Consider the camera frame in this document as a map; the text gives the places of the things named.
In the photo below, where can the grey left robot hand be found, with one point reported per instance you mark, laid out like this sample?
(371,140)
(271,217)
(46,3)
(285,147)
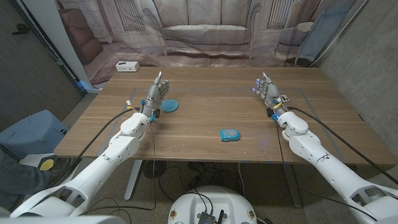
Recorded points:
(153,98)

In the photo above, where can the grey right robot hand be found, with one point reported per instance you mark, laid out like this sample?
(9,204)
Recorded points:
(271,91)

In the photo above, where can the white pocket calculator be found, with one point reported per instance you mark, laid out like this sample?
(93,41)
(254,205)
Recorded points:
(286,99)

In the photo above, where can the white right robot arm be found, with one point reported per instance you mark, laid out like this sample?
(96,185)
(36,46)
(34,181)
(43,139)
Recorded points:
(329,168)

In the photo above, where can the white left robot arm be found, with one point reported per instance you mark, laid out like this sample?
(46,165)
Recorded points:
(102,165)

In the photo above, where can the blue round dish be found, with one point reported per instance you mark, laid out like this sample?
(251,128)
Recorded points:
(169,105)

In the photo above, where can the teal flip phone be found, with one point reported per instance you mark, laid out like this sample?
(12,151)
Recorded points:
(230,135)

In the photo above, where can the white power box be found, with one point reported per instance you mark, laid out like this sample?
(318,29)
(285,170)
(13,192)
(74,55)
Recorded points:
(127,66)

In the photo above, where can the black round floor fan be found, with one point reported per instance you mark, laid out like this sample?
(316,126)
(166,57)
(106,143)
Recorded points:
(154,169)

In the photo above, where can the white table leg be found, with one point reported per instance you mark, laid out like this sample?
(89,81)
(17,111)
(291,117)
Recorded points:
(292,186)
(133,180)

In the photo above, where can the printed sofa room backdrop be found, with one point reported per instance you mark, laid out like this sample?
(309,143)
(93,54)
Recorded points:
(205,31)

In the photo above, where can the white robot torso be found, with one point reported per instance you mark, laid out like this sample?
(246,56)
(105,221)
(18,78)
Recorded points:
(214,202)

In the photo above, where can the blue grey plastic bin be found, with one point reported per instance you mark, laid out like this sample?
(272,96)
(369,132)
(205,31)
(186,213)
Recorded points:
(34,130)

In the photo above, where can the white yellow foot pedal unit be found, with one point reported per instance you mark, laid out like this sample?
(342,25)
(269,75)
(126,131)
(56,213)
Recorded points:
(47,163)

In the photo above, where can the black electronics module with antenna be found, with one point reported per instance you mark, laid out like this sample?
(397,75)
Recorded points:
(206,217)

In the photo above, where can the person in blue jeans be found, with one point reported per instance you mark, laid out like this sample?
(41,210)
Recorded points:
(18,177)

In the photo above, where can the black door frame strip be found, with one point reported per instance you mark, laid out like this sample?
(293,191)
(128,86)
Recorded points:
(46,46)

